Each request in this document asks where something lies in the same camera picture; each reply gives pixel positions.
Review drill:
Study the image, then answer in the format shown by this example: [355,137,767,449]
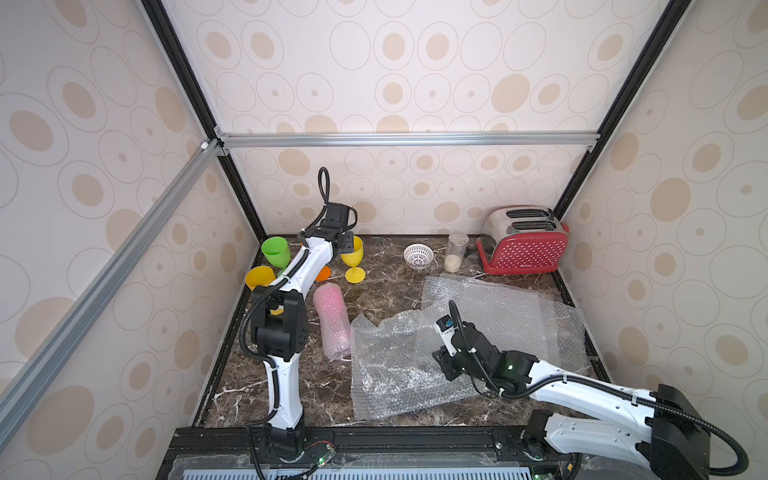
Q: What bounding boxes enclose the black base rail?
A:
[155,423,676,480]

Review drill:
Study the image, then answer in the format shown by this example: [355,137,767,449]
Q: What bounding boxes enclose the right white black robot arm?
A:
[432,315,749,479]

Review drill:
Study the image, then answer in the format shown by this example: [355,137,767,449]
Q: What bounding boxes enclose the left diagonal aluminium rail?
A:
[1,138,223,448]

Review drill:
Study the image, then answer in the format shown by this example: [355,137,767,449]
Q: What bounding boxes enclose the orange bubble glass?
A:
[316,266,332,282]

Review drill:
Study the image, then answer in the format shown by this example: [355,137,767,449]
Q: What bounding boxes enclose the red toaster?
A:
[476,205,570,275]

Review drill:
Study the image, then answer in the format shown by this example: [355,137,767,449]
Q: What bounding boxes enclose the horizontal aluminium rail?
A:
[220,131,600,150]

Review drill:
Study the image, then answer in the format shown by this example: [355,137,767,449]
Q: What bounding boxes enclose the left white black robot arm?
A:
[240,202,357,431]

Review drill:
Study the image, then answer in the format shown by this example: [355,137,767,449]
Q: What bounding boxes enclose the beige bubble glass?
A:
[244,265,276,292]

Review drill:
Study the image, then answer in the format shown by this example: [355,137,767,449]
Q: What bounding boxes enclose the clear bubble wrap sheet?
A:
[351,304,476,421]
[421,274,590,374]

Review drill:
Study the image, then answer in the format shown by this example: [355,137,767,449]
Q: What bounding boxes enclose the clear jar with powder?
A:
[443,231,469,273]

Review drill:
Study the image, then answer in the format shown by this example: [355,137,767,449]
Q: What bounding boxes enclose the green wine glass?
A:
[261,236,291,271]

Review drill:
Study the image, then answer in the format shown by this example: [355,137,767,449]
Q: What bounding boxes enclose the white sink strainer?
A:
[403,243,435,270]

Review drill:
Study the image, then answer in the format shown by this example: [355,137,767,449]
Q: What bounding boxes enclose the pink bubble glass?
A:
[313,283,351,360]

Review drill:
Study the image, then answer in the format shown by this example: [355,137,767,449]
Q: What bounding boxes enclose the yellow bubble glass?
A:
[341,236,366,284]

